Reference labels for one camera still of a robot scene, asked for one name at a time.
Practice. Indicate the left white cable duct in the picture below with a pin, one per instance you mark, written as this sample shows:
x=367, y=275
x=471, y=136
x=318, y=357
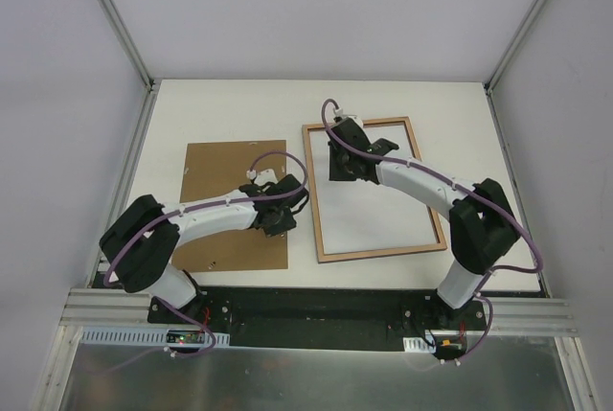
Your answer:
x=153, y=338

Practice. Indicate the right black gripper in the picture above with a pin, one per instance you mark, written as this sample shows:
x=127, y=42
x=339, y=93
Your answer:
x=342, y=130

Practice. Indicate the right aluminium corner post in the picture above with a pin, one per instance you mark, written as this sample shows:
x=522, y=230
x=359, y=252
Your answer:
x=527, y=22

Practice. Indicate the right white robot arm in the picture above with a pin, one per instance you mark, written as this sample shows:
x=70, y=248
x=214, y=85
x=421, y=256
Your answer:
x=480, y=216

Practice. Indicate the white cable duct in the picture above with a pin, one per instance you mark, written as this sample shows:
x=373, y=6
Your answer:
x=418, y=345
x=153, y=338

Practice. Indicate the right white cable duct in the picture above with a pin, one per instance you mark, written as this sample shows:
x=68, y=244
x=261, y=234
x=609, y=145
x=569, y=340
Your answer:
x=418, y=345

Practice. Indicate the brown cardboard backing board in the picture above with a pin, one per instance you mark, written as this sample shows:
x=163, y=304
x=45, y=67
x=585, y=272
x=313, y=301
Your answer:
x=213, y=169

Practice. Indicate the left aluminium corner post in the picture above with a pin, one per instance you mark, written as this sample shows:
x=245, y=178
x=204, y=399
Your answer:
x=126, y=41

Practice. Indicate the aluminium front rail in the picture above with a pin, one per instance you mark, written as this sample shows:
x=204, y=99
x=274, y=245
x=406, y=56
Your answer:
x=513, y=316

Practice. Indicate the blue wooden picture frame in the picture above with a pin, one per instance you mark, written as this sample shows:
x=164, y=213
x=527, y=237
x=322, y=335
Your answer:
x=383, y=253

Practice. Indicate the aluminium corner post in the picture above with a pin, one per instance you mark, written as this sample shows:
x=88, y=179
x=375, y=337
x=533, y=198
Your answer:
x=126, y=41
x=527, y=22

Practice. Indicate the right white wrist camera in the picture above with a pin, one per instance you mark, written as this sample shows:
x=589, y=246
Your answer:
x=340, y=115

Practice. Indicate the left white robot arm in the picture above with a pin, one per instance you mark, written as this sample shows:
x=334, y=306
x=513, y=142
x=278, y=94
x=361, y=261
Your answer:
x=139, y=245

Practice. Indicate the pier landscape photo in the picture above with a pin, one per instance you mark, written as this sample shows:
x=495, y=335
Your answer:
x=373, y=200

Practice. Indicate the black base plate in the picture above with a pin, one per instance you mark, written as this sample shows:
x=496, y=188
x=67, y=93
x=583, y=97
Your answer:
x=322, y=319

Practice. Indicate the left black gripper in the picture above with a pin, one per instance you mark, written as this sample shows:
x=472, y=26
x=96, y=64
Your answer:
x=291, y=192

